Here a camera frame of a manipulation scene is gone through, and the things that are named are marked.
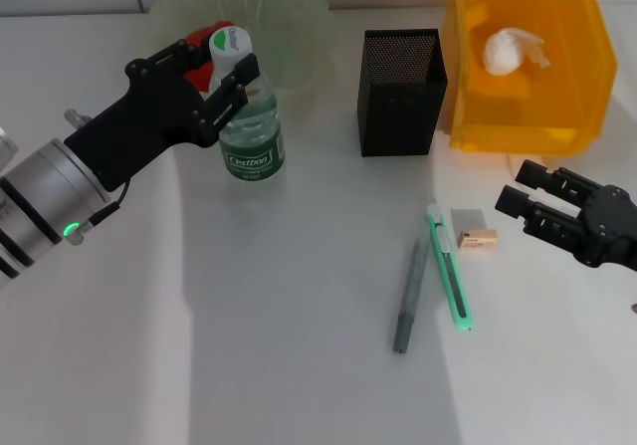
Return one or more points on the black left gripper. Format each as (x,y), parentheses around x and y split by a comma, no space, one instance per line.
(144,116)

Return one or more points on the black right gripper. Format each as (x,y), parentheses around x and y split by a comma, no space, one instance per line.
(612,226)

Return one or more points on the small beige eraser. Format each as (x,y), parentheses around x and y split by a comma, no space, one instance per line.
(478,241)

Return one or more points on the clear bottle with green label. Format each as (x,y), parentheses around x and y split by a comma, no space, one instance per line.
(251,131)

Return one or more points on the green utility knife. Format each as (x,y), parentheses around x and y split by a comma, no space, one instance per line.
(450,271)

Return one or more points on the white paper ball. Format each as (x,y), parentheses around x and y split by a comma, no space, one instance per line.
(505,52)

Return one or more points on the grey pen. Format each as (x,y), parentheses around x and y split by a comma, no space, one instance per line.
(410,295)

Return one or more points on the white and silver left arm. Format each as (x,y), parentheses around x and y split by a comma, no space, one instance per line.
(40,196)

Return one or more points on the pale green glass fruit bowl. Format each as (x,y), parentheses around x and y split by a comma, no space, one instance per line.
(293,32)

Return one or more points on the black mesh pen holder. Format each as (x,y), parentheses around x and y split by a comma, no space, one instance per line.
(398,116)

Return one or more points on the yellow plastic bin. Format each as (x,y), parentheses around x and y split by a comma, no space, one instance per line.
(537,106)

